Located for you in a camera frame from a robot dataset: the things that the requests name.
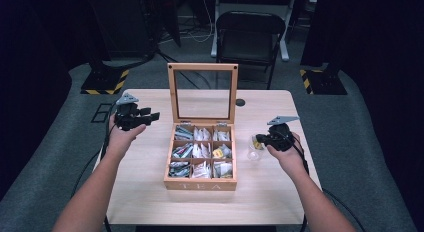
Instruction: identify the pile of mixed tea bags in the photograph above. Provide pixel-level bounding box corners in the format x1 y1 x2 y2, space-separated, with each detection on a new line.
168 125 234 180

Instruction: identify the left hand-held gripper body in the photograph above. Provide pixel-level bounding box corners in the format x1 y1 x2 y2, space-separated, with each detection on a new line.
114 92 146 132

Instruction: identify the wooden tea box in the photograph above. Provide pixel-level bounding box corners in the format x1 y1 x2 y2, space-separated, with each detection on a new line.
163 62 240 192

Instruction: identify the black stand base striped tape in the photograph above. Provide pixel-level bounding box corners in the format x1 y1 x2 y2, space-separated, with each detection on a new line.
80 69 130 96
299 69 348 96

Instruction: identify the person's right hand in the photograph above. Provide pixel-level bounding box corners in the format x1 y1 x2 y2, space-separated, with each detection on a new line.
266 133 309 180

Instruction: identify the black folding chair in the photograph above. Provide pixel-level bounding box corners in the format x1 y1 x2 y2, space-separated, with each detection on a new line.
214 10 287 90

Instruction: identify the dark curtain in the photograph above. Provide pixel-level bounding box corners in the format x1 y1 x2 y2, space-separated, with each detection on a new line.
301 0 424 223
0 0 111 200

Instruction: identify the person's left hand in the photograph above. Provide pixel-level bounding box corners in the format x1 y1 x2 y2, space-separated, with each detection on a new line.
106 115 147 158

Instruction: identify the clear plastic cup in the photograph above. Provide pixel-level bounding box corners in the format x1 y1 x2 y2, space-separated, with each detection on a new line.
246 134 269 162

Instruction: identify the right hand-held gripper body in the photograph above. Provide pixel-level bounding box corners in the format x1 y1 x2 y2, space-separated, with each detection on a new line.
265 115 300 152

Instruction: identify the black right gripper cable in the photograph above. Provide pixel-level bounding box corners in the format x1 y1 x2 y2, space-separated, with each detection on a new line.
279 130 310 176

